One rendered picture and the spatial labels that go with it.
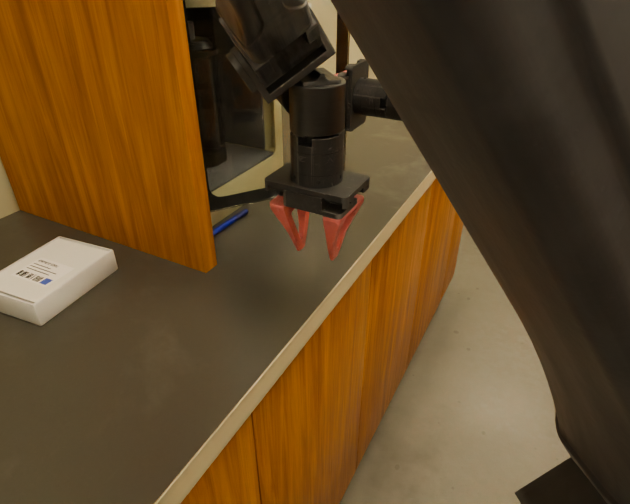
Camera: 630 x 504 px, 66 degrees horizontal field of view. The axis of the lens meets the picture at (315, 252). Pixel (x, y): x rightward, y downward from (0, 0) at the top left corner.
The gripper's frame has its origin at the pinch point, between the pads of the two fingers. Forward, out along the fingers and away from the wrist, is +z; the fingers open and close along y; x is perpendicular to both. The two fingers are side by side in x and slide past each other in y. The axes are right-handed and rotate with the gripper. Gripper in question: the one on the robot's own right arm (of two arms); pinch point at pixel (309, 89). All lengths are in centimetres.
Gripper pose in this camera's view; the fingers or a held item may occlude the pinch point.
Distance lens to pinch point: 85.8
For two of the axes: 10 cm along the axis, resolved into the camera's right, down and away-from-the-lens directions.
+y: 0.0, -8.4, -5.4
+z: -8.8, -2.5, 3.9
